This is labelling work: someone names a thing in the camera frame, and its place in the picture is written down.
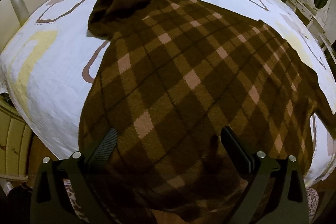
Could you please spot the floral patterned pajama trousers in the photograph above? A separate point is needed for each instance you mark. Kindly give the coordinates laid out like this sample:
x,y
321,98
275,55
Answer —
x,y
312,201

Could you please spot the yellow padded bed frame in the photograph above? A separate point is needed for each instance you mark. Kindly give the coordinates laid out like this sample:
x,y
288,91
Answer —
x,y
15,137

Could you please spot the brown plaid knit sweater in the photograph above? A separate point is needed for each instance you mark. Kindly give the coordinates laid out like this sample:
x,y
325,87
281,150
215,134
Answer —
x,y
175,73

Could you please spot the white patterned bed sheet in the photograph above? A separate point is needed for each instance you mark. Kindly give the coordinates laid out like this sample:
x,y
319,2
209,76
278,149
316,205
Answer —
x,y
49,64

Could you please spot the white dresser with round mirror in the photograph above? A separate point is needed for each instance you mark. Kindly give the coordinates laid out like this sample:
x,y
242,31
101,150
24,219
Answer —
x,y
319,18

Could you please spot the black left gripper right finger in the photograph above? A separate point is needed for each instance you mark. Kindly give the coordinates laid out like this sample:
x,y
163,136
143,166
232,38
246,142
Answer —
x,y
241,158

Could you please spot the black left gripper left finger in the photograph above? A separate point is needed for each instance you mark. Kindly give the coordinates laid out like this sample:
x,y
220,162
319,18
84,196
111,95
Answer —
x,y
105,148

